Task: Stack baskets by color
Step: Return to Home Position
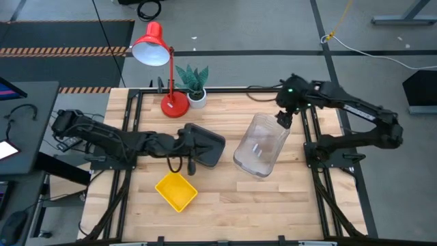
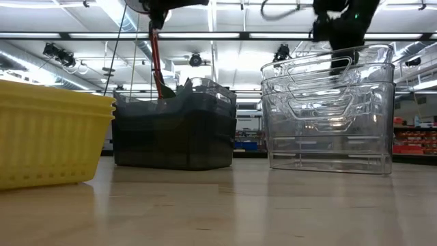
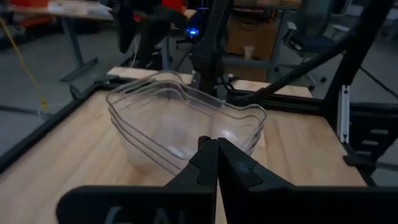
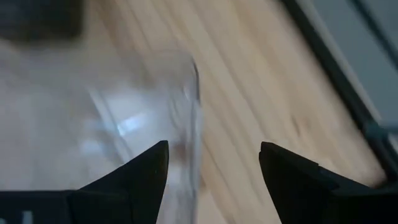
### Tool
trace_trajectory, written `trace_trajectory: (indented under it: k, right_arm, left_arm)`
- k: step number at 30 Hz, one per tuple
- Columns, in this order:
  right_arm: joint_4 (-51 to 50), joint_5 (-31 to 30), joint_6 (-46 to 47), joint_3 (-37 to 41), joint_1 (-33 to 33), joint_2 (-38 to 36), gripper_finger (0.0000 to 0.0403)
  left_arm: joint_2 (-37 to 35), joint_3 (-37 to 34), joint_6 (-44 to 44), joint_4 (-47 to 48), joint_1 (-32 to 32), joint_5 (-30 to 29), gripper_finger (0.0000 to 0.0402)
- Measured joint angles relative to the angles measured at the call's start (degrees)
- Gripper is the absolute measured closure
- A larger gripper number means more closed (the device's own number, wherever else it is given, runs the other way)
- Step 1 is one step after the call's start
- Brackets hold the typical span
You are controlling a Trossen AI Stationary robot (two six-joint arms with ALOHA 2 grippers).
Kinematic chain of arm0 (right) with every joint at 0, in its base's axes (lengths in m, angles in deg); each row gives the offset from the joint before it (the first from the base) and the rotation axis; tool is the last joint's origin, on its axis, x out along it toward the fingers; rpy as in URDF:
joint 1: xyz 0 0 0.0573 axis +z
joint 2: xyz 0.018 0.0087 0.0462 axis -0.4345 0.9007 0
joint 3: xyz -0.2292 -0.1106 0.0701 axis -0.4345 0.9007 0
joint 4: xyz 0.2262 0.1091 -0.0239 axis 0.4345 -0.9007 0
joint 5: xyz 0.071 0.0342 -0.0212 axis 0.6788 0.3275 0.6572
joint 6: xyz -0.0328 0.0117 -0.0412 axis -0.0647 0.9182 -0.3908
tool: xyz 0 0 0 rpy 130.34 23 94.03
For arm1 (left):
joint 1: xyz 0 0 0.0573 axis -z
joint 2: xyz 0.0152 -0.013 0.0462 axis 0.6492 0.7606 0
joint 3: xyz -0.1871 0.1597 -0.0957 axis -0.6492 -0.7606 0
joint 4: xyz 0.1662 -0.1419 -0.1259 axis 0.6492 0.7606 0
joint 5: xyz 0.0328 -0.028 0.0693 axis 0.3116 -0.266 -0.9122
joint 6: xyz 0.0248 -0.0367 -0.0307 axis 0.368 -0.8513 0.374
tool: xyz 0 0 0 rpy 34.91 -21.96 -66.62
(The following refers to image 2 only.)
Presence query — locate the black horizontal frame bar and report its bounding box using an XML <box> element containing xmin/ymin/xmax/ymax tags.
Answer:
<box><xmin>0</xmin><ymin>31</ymin><xmax>437</xmax><ymax>42</ymax></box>

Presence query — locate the blue storage bin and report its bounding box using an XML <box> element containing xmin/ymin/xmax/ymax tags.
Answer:
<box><xmin>234</xmin><ymin>141</ymin><xmax>259</xmax><ymax>152</ymax></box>

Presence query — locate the black hanging cable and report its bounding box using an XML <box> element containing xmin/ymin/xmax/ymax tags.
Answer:
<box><xmin>102</xmin><ymin>3</ymin><xmax>128</xmax><ymax>97</ymax></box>

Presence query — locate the red bin wall shelf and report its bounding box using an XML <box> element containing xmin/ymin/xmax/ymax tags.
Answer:
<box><xmin>392</xmin><ymin>115</ymin><xmax>437</xmax><ymax>156</ymax></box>

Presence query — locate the round black overhead camera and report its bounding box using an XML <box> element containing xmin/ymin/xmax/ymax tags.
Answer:
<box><xmin>188</xmin><ymin>52</ymin><xmax>203</xmax><ymax>68</ymax></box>

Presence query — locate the thin yellow cord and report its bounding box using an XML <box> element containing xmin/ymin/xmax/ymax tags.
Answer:
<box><xmin>128</xmin><ymin>13</ymin><xmax>141</xmax><ymax>100</ymax></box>

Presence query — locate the black looped cable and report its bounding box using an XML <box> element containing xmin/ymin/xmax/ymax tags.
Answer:
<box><xmin>260</xmin><ymin>0</ymin><xmax>302</xmax><ymax>22</ymax></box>

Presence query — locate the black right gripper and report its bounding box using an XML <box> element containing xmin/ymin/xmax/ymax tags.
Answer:
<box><xmin>311</xmin><ymin>0</ymin><xmax>381</xmax><ymax>77</ymax></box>

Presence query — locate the round grey lamp head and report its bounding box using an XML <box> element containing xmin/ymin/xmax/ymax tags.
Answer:
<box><xmin>124</xmin><ymin>0</ymin><xmax>151</xmax><ymax>14</ymax></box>

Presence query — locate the black camera with cable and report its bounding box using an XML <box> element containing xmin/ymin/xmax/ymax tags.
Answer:
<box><xmin>272</xmin><ymin>43</ymin><xmax>292</xmax><ymax>64</ymax></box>

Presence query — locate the clear plastic bin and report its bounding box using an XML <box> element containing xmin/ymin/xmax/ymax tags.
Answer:
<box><xmin>260</xmin><ymin>62</ymin><xmax>396</xmax><ymax>103</ymax></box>
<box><xmin>260</xmin><ymin>44</ymin><xmax>395</xmax><ymax>81</ymax></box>
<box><xmin>261</xmin><ymin>81</ymin><xmax>397</xmax><ymax>176</ymax></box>

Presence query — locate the black ceiling camera cluster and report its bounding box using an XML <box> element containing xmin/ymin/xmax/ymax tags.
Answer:
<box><xmin>42</xmin><ymin>42</ymin><xmax>77</xmax><ymax>68</ymax></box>

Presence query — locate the dark clamp base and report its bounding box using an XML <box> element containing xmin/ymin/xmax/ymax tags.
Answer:
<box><xmin>159</xmin><ymin>83</ymin><xmax>178</xmax><ymax>100</ymax></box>

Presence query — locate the smoke grey plastic bin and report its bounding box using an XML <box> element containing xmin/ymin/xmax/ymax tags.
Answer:
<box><xmin>113</xmin><ymin>77</ymin><xmax>238</xmax><ymax>115</ymax></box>
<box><xmin>111</xmin><ymin>98</ymin><xmax>238</xmax><ymax>172</ymax></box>

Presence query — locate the silver ceiling duct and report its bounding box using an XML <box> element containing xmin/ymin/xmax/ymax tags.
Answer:
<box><xmin>0</xmin><ymin>41</ymin><xmax>103</xmax><ymax>92</ymax></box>

